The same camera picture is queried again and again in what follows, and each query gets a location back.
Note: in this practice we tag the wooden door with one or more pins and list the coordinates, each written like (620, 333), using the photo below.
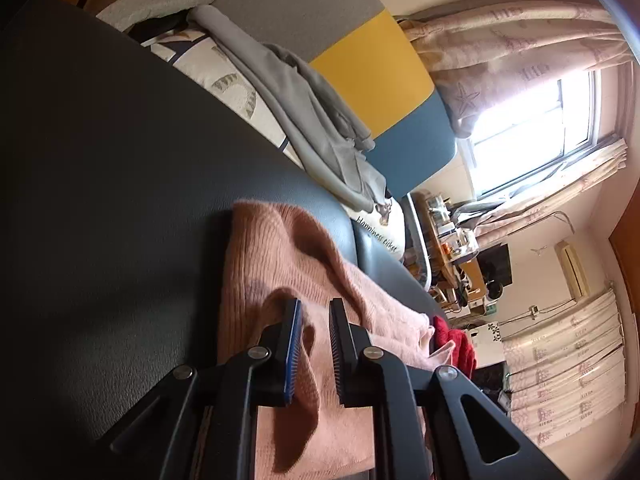
(625, 260)

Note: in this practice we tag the white air conditioner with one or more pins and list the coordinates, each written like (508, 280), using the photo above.
(572, 270)

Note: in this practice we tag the window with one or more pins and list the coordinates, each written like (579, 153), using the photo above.
(525, 130)

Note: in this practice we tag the pink knit sweater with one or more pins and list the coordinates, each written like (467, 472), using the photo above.
(280, 260)

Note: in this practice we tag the red knit garment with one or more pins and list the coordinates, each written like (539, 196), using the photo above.
(457, 345)

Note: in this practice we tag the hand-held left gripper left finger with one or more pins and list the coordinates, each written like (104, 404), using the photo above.
(292, 355)

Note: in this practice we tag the silver metal rail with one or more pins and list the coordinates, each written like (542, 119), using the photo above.
(420, 245)

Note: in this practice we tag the cluttered wooden desk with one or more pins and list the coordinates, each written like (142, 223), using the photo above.
(467, 270)

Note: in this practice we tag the pink printed curtain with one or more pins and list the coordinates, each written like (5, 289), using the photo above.
(550, 190)
(500, 45)

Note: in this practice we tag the black sofa with multicolour backrest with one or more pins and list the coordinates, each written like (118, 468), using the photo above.
(125, 160)

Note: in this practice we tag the black monitor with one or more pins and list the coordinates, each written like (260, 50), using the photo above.
(496, 265)

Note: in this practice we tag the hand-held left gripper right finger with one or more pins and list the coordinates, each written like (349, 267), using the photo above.
(337, 355)

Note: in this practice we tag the grey garment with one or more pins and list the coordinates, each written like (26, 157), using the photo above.
(300, 100)

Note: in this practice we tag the white printed curtain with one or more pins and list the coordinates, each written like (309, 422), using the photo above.
(565, 360)

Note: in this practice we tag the white quilted cushion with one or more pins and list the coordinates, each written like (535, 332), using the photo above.
(160, 5)

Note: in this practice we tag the white printed pillow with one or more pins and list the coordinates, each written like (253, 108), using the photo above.
(220, 70)

